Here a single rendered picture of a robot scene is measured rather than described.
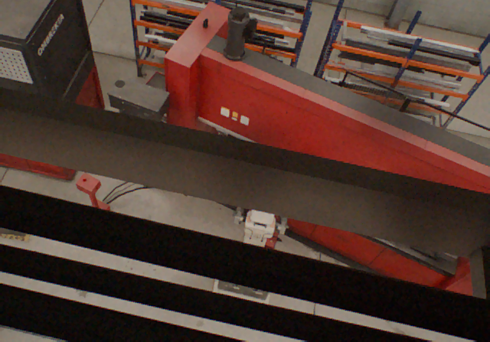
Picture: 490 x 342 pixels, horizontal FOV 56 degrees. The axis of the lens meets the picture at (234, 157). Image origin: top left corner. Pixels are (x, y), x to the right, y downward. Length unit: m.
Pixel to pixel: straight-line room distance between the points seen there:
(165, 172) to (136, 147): 0.02
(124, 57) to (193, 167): 7.16
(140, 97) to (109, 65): 3.05
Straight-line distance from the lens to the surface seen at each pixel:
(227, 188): 0.24
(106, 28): 7.86
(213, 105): 4.56
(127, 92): 4.32
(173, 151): 0.22
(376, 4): 8.73
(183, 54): 4.12
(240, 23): 3.83
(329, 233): 5.34
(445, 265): 5.30
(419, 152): 4.03
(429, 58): 6.08
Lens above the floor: 5.21
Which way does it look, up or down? 57 degrees down
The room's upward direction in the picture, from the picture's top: 10 degrees clockwise
